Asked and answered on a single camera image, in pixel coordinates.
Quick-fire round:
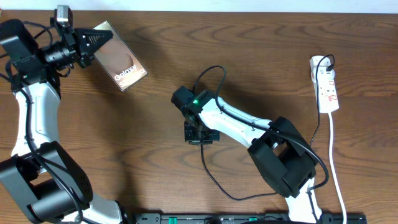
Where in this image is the black USB charging cable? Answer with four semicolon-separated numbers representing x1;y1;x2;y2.
198;54;336;202

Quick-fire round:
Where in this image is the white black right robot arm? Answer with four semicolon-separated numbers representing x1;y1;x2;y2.
171;86;322;223

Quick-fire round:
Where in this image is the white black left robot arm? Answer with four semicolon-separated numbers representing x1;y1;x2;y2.
1;17;130;223

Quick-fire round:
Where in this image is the white USB charger plug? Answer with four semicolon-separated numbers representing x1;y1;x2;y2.
310;55;335;82

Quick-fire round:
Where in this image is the white power strip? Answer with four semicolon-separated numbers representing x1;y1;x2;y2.
313;63;339;114

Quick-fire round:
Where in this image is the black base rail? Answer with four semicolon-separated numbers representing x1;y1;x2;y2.
132;213;368;224

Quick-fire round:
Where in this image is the white power strip cord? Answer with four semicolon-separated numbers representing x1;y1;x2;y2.
328;112;348;224

